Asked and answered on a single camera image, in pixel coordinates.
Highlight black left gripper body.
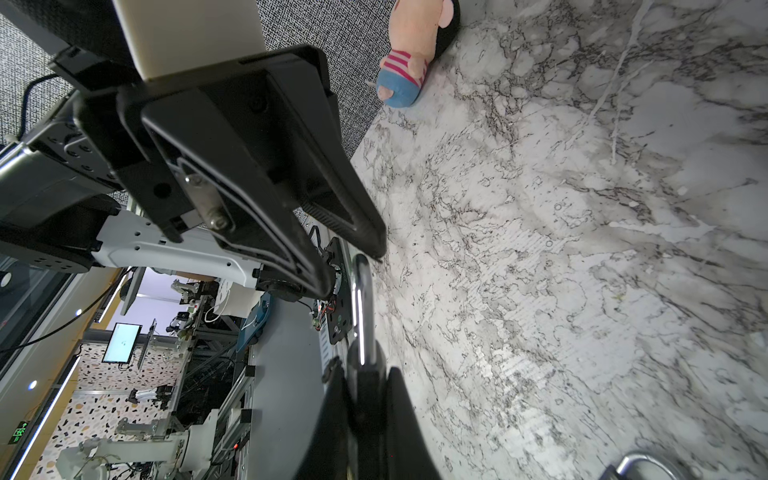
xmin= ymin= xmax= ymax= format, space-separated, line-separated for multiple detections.
xmin=71 ymin=45 xmax=336 ymax=238

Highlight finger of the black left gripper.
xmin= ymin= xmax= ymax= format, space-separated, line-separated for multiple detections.
xmin=141 ymin=89 xmax=334 ymax=298
xmin=267 ymin=53 xmax=387 ymax=260

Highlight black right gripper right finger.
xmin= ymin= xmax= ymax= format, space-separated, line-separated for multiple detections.
xmin=385 ymin=367 xmax=441 ymax=480

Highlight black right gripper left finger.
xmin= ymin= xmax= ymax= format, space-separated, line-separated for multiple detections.
xmin=294 ymin=362 xmax=349 ymax=480

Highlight black padlock shackle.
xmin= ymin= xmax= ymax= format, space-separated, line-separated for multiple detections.
xmin=598 ymin=450 xmax=689 ymax=480

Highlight black padlock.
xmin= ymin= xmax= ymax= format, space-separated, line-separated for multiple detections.
xmin=347 ymin=254 xmax=385 ymax=479

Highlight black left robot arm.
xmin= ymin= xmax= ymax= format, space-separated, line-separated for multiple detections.
xmin=1 ymin=1 xmax=386 ymax=299

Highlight plush doll toy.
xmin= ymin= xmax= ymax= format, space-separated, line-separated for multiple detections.
xmin=375 ymin=0 xmax=461 ymax=108

